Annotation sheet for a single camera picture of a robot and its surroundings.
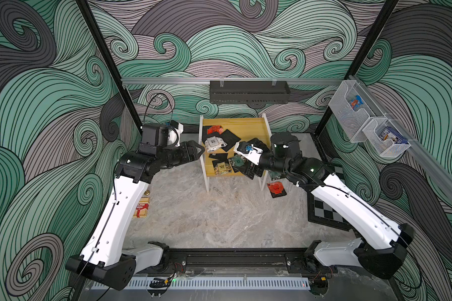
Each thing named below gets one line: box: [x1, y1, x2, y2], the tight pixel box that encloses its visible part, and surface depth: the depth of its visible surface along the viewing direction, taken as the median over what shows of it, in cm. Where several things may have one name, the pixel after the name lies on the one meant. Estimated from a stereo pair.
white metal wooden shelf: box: [198, 112, 272, 193], surface depth 78 cm
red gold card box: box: [133, 196, 151, 219], surface depth 87 cm
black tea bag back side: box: [218, 129, 242, 153], surface depth 75 cm
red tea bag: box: [266, 181, 287, 199], surface depth 95 cm
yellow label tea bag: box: [214, 161, 233, 176], surface depth 85 cm
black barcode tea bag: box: [208, 153, 229, 166], surface depth 90 cm
